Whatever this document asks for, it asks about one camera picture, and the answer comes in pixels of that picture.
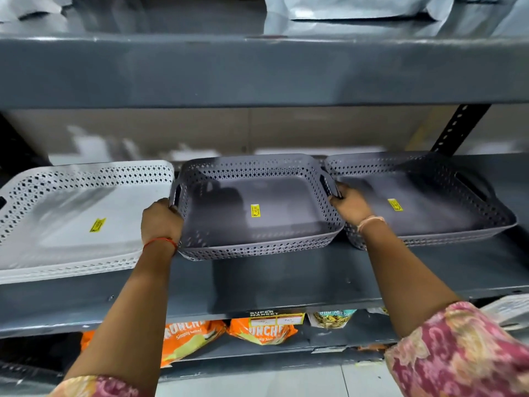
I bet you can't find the orange snack packet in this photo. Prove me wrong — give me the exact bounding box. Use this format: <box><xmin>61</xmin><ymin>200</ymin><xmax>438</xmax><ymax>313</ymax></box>
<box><xmin>226</xmin><ymin>316</ymin><xmax>299</xmax><ymax>346</ymax></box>
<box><xmin>80</xmin><ymin>320</ymin><xmax>227</xmax><ymax>368</ymax></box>

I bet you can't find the shelf price label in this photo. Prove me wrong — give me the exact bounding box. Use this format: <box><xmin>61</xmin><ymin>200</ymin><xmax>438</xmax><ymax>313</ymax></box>
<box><xmin>248</xmin><ymin>309</ymin><xmax>306</xmax><ymax>327</ymax></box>

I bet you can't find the person's right forearm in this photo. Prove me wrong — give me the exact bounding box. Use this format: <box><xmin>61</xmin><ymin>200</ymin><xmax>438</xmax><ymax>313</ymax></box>
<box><xmin>359</xmin><ymin>219</ymin><xmax>461</xmax><ymax>339</ymax></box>

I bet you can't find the person's left forearm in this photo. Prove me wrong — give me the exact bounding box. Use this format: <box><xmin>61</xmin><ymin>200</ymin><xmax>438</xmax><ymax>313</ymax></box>
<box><xmin>63</xmin><ymin>240</ymin><xmax>179</xmax><ymax>394</ymax></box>

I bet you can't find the pale bangle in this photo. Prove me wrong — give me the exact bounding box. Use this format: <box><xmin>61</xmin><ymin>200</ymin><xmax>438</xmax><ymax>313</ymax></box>
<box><xmin>357</xmin><ymin>216</ymin><xmax>387</xmax><ymax>234</ymax></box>

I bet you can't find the person's left hand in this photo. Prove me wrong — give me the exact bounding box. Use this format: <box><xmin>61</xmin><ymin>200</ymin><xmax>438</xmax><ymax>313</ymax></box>
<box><xmin>141</xmin><ymin>198</ymin><xmax>184</xmax><ymax>245</ymax></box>

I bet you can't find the silver foil packet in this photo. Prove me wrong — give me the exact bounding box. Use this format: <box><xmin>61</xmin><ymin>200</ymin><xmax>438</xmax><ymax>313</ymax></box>
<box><xmin>264</xmin><ymin>0</ymin><xmax>457</xmax><ymax>22</ymax></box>
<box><xmin>0</xmin><ymin>0</ymin><xmax>73</xmax><ymax>24</ymax></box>

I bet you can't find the white perforated plastic tray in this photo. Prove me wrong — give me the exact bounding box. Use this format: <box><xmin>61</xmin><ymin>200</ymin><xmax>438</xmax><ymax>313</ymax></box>
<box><xmin>0</xmin><ymin>160</ymin><xmax>175</xmax><ymax>285</ymax></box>

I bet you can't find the green snack packet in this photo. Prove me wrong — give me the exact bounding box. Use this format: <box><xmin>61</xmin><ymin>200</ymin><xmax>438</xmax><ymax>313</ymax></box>
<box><xmin>307</xmin><ymin>310</ymin><xmax>358</xmax><ymax>330</ymax></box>

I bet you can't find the pink floral left sleeve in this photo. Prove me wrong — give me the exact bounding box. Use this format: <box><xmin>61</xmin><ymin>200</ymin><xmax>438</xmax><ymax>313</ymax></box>
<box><xmin>49</xmin><ymin>374</ymin><xmax>143</xmax><ymax>397</ymax></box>

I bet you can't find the person's right hand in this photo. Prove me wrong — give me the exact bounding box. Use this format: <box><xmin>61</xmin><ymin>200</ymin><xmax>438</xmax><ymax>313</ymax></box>
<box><xmin>329</xmin><ymin>182</ymin><xmax>375</xmax><ymax>227</ymax></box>

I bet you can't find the red thread wristband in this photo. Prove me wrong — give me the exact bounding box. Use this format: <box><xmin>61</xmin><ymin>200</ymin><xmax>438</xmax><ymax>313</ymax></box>
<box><xmin>143</xmin><ymin>237</ymin><xmax>179</xmax><ymax>252</ymax></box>

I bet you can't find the grey metal shelving rack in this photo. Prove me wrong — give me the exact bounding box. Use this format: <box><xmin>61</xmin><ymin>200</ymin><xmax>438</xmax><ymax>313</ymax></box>
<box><xmin>0</xmin><ymin>0</ymin><xmax>529</xmax><ymax>387</ymax></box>

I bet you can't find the white packet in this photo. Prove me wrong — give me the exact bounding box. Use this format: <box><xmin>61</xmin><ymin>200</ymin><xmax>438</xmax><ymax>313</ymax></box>
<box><xmin>479</xmin><ymin>294</ymin><xmax>529</xmax><ymax>331</ymax></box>

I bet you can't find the grey perforated plastic tray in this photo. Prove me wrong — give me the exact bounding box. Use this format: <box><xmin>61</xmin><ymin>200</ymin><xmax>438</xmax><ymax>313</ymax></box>
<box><xmin>324</xmin><ymin>151</ymin><xmax>518</xmax><ymax>251</ymax></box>
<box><xmin>169</xmin><ymin>154</ymin><xmax>345</xmax><ymax>262</ymax></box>

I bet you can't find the pink floral right sleeve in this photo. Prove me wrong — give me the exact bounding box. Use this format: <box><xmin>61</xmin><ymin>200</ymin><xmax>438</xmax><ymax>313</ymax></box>
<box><xmin>384</xmin><ymin>301</ymin><xmax>529</xmax><ymax>397</ymax></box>

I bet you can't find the pink floral sleeve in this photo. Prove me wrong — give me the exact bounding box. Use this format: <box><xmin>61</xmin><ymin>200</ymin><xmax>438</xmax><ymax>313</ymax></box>
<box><xmin>49</xmin><ymin>374</ymin><xmax>143</xmax><ymax>397</ymax></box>
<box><xmin>384</xmin><ymin>301</ymin><xmax>529</xmax><ymax>397</ymax></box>

